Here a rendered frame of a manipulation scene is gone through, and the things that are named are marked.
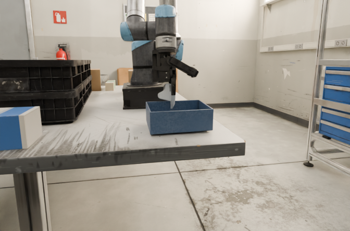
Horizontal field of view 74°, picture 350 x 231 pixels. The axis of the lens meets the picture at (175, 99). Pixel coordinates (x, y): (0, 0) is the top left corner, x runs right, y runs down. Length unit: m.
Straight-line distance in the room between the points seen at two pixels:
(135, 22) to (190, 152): 0.56
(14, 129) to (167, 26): 0.55
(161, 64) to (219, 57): 3.73
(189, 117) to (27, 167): 0.44
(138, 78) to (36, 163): 0.66
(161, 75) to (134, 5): 0.34
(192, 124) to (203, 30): 3.80
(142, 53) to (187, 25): 3.26
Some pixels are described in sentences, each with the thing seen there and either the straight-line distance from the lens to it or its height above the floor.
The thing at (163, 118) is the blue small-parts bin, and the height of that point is 0.75.
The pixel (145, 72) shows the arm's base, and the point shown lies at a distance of 1.17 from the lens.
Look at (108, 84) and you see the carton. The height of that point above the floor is 0.75.
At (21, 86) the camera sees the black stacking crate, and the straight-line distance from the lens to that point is 0.93.
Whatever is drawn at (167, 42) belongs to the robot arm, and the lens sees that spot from 0.83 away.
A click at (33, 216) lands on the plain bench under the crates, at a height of 0.51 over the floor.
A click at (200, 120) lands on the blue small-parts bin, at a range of 0.73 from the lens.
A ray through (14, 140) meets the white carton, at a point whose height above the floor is 0.73.
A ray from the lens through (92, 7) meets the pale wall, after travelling 4.36.
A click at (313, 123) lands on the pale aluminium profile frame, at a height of 0.39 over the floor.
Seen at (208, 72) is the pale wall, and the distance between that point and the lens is 4.46.
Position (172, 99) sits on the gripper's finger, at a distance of 0.82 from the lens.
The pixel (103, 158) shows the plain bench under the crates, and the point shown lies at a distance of 0.63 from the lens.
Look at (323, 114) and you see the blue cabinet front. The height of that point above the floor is 0.49.
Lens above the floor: 0.93
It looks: 10 degrees down
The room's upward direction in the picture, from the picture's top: straight up
